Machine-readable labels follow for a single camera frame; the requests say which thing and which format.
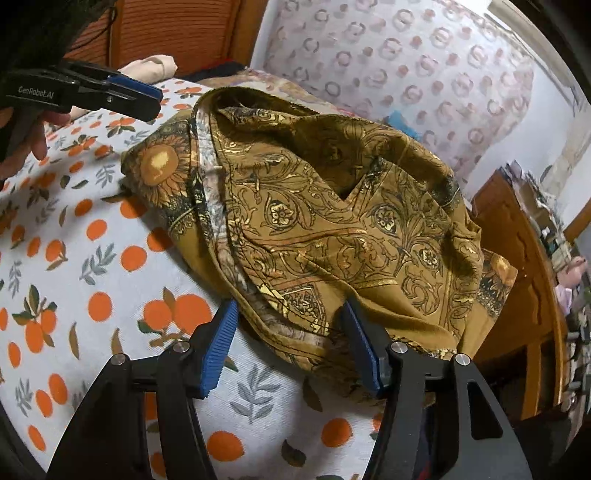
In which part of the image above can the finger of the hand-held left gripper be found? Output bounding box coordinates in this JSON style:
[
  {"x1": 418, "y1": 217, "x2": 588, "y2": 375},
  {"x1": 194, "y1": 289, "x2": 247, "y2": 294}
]
[
  {"x1": 60, "y1": 61, "x2": 164, "y2": 101},
  {"x1": 79, "y1": 88, "x2": 161, "y2": 123}
]

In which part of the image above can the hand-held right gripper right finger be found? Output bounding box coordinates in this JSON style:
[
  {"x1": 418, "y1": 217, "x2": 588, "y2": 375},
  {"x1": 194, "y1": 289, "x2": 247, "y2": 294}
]
[{"x1": 341, "y1": 298, "x2": 536, "y2": 480}]

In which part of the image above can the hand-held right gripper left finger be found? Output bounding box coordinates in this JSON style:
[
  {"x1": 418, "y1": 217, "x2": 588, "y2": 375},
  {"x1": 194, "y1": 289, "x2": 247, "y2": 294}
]
[{"x1": 46, "y1": 298, "x2": 239, "y2": 480}]

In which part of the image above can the brown gold patterned garment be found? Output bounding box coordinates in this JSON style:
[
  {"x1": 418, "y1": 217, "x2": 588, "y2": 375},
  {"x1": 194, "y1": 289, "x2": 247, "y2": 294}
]
[{"x1": 121, "y1": 87, "x2": 520, "y2": 403}]

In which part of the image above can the person's left hand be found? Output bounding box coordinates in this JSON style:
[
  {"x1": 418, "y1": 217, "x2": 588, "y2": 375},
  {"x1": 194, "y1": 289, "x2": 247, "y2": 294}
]
[{"x1": 0, "y1": 107, "x2": 71, "y2": 182}]

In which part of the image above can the pale pink cloth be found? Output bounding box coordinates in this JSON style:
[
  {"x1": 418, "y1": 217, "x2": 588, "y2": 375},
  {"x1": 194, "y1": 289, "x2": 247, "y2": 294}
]
[{"x1": 117, "y1": 54, "x2": 179, "y2": 83}]

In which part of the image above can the person's dark hair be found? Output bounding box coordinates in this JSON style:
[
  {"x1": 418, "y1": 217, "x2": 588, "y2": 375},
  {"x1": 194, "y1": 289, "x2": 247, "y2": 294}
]
[{"x1": 0, "y1": 0, "x2": 114, "y2": 72}]

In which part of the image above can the orange-print white bedsheet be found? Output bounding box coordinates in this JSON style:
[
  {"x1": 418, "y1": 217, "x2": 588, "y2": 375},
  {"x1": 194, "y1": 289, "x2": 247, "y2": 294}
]
[{"x1": 0, "y1": 76, "x2": 393, "y2": 480}]

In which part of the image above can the wooden cabinet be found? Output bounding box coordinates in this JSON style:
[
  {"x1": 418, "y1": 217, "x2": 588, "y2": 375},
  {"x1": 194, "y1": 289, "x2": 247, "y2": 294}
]
[{"x1": 470, "y1": 168, "x2": 574, "y2": 422}]

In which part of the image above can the pink tissue pack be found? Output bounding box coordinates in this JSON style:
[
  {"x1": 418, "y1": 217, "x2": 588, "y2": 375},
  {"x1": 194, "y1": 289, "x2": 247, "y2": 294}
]
[{"x1": 554, "y1": 284, "x2": 575, "y2": 317}]

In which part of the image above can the circle-print sheer curtain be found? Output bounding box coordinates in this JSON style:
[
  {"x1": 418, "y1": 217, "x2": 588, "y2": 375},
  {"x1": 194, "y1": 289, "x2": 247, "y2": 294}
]
[{"x1": 259, "y1": 0, "x2": 536, "y2": 197}]

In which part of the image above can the beige lace curtain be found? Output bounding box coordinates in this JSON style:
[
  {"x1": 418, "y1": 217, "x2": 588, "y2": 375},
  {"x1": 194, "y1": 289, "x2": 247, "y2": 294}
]
[{"x1": 549, "y1": 105, "x2": 591, "y2": 186}]

